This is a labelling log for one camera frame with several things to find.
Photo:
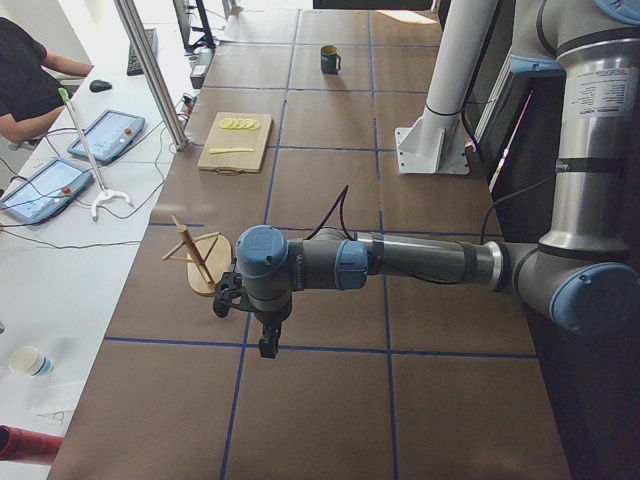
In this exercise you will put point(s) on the wooden cup storage rack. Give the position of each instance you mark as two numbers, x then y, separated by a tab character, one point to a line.
207	258

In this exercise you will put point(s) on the seated person black shirt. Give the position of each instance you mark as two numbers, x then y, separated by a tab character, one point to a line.
30	101

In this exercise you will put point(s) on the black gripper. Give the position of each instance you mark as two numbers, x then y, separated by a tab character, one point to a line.
270	321

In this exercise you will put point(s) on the white blue paper cup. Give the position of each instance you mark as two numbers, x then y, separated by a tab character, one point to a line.
30	361

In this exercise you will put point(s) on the dark blue mug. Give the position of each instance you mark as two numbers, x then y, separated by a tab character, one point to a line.
330	60

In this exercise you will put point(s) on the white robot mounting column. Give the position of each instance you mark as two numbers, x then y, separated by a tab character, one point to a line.
435	143

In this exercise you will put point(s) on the near teach pendant tablet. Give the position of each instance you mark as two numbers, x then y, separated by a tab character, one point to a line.
47	192

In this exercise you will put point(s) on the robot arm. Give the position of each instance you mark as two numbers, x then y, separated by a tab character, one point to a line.
352	74

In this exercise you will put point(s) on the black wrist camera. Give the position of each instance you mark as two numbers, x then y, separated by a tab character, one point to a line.
229	294

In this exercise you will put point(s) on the far teach pendant tablet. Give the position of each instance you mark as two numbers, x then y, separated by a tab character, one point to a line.
112	133

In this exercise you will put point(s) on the black computer mouse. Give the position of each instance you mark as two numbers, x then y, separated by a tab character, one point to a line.
97	86

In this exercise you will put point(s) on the aluminium frame post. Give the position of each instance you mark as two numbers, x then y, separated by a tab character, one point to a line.
135	30

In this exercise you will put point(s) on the red thermos bottle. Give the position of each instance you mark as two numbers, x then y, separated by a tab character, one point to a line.
26	446

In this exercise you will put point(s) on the white reacher grabber stick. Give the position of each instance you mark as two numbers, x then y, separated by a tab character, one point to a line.
106	194

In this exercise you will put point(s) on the teach pendant tablet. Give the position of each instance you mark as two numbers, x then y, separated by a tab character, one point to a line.
112	133
47	192

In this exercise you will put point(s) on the yellow plastic knife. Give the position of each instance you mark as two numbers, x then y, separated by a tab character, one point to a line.
218	151

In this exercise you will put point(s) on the wooden cutting board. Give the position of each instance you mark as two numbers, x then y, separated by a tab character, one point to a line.
226	138

